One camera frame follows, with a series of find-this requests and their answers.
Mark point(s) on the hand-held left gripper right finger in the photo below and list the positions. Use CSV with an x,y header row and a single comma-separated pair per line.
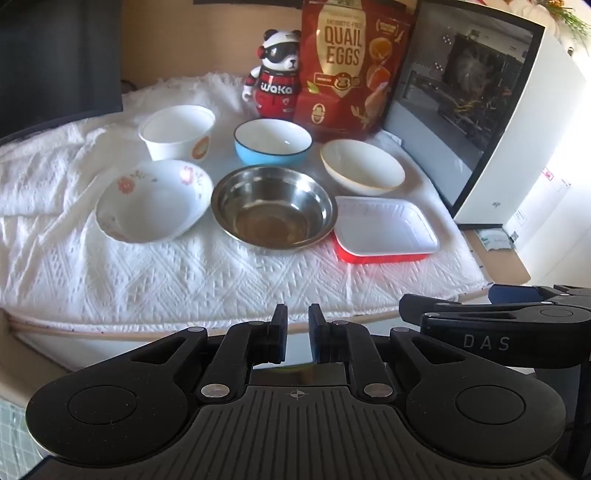
x,y
317,339

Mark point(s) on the white floral bowl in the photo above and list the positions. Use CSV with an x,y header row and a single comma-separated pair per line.
x,y
147,203

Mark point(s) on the white textured blanket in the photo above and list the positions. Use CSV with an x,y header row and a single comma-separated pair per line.
x,y
115,277

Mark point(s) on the black monitor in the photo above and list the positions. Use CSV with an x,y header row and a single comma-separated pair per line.
x,y
55,60

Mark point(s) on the red snack bag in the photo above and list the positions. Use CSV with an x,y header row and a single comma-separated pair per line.
x,y
351,74

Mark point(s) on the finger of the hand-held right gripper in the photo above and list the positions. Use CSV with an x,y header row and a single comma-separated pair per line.
x,y
512,292
443,307

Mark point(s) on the cream oval bowl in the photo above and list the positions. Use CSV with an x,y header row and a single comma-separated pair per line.
x,y
360,166

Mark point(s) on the blue bowl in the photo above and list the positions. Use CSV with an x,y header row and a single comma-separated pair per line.
x,y
270,150

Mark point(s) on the cardboard sheet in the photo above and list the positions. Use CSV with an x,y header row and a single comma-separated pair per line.
x,y
501,265

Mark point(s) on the stainless steel bowl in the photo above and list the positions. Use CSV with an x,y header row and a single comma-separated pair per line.
x,y
272,207

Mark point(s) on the white computer case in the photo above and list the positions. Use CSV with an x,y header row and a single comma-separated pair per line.
x,y
461,92

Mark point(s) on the red and white rectangular tray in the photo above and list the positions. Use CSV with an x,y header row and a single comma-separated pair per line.
x,y
383,226

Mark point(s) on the red panda figurine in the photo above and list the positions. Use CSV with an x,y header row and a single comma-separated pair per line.
x,y
274,85

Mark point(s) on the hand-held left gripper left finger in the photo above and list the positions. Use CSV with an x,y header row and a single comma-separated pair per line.
x,y
277,339

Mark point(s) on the white bowl with orange print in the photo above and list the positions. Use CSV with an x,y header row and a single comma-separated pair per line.
x,y
178,134

